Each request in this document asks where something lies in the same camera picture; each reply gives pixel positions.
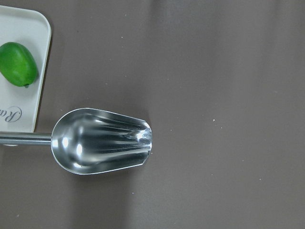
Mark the green lime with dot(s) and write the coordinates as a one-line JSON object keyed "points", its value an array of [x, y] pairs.
{"points": [[17, 64]]}

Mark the cream plastic tray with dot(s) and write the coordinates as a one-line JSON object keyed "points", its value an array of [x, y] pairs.
{"points": [[25, 37]]}

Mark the steel ice scoop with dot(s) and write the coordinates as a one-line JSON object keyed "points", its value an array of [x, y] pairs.
{"points": [[89, 141]]}

